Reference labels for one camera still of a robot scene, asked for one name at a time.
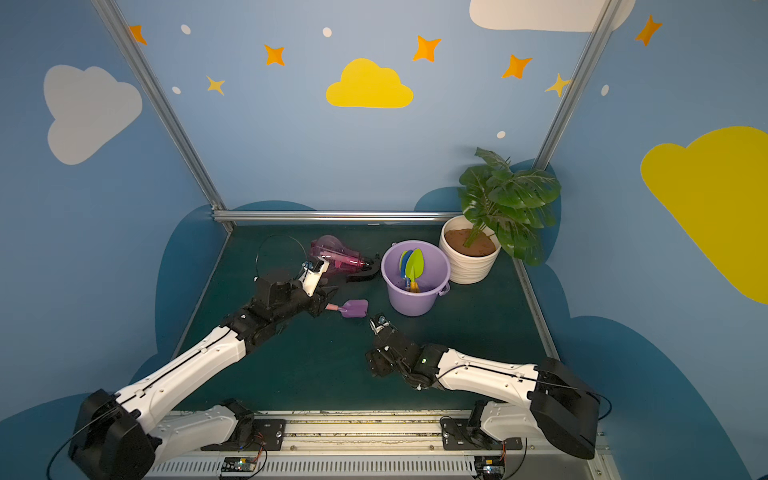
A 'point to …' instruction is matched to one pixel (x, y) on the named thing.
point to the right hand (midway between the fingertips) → (381, 345)
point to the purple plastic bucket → (433, 283)
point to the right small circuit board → (489, 467)
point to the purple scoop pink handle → (353, 308)
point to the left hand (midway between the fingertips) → (330, 279)
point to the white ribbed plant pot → (472, 251)
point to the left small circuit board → (238, 464)
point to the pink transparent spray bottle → (341, 256)
